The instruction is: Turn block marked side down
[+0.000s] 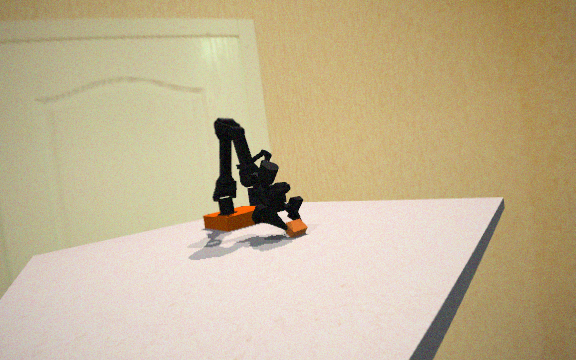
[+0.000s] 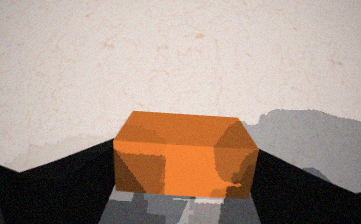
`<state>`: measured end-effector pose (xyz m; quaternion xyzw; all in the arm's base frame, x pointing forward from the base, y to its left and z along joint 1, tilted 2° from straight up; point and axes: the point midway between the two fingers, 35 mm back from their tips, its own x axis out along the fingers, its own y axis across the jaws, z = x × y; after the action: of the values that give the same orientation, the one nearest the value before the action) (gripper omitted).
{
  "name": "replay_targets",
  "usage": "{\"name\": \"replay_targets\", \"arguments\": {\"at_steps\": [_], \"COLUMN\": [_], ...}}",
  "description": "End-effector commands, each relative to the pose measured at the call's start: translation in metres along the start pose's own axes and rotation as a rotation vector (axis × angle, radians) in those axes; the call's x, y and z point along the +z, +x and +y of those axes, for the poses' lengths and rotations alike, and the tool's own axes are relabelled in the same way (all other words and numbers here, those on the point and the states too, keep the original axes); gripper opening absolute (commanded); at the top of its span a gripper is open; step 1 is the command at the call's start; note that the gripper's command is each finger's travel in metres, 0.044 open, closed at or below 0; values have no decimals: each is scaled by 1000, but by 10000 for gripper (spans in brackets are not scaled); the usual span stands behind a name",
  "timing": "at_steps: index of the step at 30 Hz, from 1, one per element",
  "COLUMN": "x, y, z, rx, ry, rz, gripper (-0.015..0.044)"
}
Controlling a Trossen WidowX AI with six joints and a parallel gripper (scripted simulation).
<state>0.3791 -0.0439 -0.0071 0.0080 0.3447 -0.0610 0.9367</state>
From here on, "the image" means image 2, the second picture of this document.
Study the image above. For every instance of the orange block with dark square face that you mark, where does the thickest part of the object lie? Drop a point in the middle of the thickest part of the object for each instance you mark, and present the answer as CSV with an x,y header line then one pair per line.
x,y
183,154

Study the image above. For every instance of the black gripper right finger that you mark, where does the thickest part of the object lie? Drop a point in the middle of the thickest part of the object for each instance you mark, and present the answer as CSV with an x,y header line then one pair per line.
x,y
285,194

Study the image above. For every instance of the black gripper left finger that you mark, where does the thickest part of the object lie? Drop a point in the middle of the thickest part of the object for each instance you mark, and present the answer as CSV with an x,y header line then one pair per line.
x,y
71,190

